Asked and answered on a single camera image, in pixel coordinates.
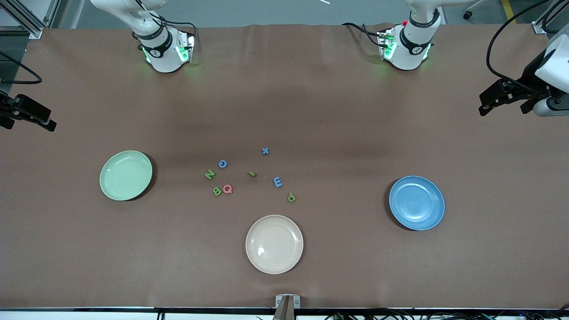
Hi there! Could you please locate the light green plate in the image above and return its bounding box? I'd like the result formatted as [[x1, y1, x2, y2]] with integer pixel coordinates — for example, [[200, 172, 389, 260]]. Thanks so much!
[[99, 150, 153, 201]]

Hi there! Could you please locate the blue plate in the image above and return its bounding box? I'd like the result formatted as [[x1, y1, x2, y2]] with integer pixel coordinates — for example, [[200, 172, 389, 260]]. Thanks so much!
[[389, 176, 445, 231]]

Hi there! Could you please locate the brown table mat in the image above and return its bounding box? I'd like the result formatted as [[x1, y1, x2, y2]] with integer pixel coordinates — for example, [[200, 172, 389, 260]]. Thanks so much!
[[0, 23, 569, 310]]

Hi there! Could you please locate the beige plate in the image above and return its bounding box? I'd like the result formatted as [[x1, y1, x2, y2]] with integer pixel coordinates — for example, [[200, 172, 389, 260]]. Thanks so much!
[[245, 215, 304, 275]]

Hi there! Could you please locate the aluminium frame profile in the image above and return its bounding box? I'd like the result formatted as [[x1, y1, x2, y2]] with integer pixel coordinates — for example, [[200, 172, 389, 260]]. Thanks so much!
[[531, 0, 569, 35], [0, 0, 60, 40]]

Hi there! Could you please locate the black base power cable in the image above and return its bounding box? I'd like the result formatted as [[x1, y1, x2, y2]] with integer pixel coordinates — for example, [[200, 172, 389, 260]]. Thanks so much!
[[341, 21, 385, 47], [156, 18, 198, 47]]

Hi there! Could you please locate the white table edge rail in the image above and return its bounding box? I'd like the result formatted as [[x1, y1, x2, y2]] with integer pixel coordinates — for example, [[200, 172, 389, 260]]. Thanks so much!
[[0, 307, 569, 320]]

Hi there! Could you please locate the metal camera pole bracket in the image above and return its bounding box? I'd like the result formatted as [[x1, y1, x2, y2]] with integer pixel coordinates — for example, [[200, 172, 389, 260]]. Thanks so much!
[[275, 294, 301, 320]]

